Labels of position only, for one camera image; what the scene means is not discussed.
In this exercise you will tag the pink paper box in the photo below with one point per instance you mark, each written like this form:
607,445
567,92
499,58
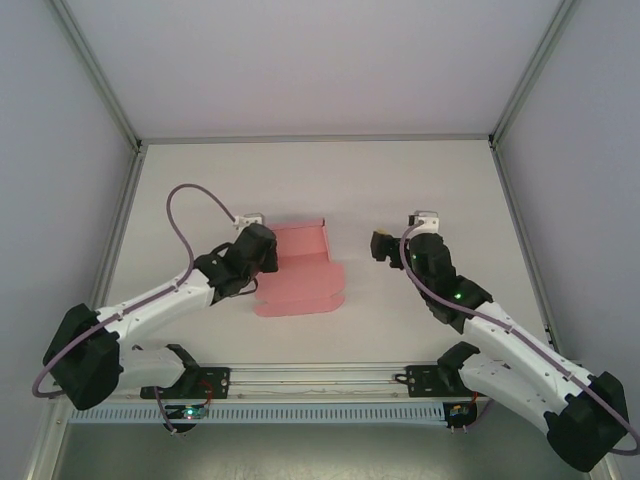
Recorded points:
300,285

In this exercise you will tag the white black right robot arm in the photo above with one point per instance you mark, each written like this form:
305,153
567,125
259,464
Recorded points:
525,355

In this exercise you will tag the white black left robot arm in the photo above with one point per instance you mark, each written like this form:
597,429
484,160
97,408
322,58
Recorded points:
150,310

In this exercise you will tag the small circuit board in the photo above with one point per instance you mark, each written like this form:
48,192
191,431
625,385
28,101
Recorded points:
457,411

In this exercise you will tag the circuit board with green light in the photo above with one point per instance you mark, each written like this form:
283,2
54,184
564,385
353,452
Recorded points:
190,412

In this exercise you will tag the long aluminium frame rail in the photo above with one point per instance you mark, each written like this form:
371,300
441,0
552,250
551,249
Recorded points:
117,220
518,220

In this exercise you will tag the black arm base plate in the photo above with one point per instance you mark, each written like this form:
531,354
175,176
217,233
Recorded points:
422,382
220,380

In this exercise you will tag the short aluminium frame rail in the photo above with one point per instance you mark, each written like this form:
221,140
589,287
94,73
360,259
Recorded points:
315,138

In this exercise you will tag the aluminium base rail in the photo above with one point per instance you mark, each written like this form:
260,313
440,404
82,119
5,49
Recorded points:
315,382

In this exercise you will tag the aluminium frame post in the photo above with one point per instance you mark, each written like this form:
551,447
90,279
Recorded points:
98,70
532,70

